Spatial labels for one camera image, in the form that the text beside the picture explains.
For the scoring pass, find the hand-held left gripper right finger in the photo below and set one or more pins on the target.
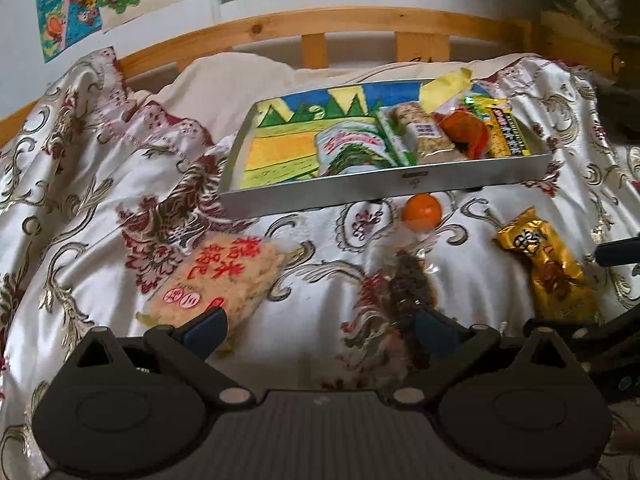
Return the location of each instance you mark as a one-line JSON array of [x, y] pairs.
[[440, 332]]

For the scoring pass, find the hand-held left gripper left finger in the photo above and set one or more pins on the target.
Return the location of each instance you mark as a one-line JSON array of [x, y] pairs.
[[207, 327]]

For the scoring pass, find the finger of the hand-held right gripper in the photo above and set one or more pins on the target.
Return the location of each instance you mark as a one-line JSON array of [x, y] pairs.
[[617, 252], [600, 332]]

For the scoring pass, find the rice cracker clear packet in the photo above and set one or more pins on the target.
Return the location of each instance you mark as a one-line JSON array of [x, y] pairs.
[[215, 285]]

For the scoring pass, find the dark dried snack clear packet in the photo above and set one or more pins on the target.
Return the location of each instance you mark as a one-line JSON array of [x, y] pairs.
[[407, 285]]

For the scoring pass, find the gold snack packet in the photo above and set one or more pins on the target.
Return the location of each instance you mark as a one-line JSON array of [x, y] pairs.
[[550, 270]]

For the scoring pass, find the metal tray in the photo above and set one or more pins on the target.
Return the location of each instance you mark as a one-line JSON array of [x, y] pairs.
[[350, 192]]

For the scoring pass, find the orange snack clear packet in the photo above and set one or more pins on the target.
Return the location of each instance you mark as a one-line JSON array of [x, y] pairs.
[[465, 132]]

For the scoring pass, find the long green snack packet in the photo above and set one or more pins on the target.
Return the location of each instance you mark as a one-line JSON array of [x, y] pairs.
[[397, 140]]

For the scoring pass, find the small bright green packet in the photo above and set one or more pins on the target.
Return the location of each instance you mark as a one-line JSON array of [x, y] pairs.
[[480, 104]]

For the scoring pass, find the green seaweed pouch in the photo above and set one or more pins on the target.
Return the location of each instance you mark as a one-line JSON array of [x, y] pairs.
[[350, 150]]

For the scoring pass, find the small orange ball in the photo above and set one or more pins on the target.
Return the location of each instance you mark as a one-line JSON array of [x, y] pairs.
[[423, 212]]

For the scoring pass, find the yellow snack packet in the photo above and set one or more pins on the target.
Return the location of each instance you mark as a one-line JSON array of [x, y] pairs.
[[442, 87], [507, 132]]

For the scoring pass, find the coloured drawing tray liner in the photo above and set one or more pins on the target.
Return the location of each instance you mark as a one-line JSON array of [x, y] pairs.
[[280, 145]]

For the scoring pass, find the nut bar clear packet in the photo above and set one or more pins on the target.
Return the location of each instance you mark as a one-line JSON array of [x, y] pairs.
[[425, 132]]

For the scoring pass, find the cream pillow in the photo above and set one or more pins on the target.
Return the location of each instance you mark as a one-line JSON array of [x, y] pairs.
[[225, 85]]

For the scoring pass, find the wooden bed headboard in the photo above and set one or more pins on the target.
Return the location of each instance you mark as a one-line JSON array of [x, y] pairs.
[[350, 22]]

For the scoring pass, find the red-haired figure wall drawing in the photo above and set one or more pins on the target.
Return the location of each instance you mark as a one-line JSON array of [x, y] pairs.
[[65, 10]]

